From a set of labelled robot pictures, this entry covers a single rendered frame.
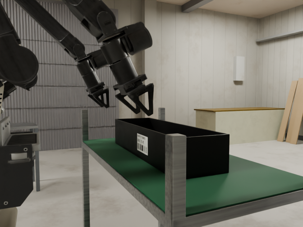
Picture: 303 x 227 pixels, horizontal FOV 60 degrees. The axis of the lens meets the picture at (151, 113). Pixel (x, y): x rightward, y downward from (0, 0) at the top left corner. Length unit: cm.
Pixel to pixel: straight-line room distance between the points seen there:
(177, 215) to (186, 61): 659
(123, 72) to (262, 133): 655
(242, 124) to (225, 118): 56
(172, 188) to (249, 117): 628
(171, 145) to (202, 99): 679
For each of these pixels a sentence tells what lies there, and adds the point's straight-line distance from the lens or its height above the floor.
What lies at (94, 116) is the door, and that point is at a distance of 598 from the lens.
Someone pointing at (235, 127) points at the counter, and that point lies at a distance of 645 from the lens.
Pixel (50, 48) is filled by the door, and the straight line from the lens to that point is 590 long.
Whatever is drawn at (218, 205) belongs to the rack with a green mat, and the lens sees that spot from 58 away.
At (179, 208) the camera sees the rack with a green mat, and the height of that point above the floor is 97.
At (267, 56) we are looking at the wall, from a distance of 846.
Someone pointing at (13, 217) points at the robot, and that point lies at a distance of 97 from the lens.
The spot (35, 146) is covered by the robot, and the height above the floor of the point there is 104.
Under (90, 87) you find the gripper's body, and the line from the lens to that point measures 108.
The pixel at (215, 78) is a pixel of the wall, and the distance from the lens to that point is 752.
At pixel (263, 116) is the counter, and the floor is 61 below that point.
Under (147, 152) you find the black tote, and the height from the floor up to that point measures 98.
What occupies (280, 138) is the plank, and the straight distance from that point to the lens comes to 729.
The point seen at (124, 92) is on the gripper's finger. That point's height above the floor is 118.
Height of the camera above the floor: 117
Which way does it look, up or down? 4 degrees down
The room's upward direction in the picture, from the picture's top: straight up
